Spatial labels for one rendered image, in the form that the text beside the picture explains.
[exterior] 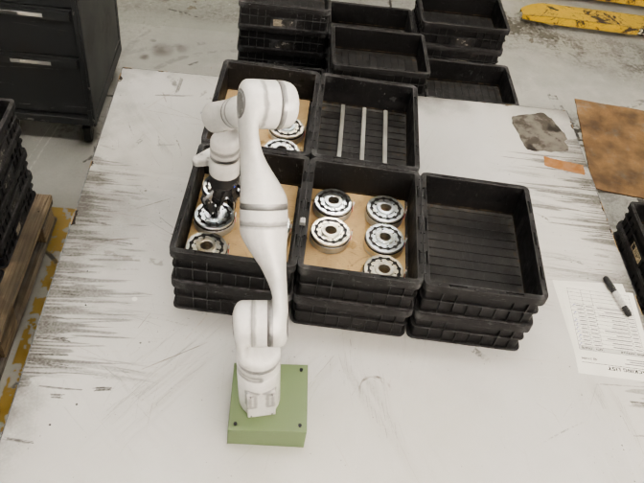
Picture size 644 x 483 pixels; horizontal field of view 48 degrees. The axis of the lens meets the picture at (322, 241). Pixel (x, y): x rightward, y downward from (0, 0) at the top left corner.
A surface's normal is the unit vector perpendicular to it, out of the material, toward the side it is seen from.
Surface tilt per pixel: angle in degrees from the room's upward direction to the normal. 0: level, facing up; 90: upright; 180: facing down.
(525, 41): 0
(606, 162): 0
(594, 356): 0
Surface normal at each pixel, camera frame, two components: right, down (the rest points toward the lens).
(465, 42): 0.00, 0.73
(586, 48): 0.11, -0.67
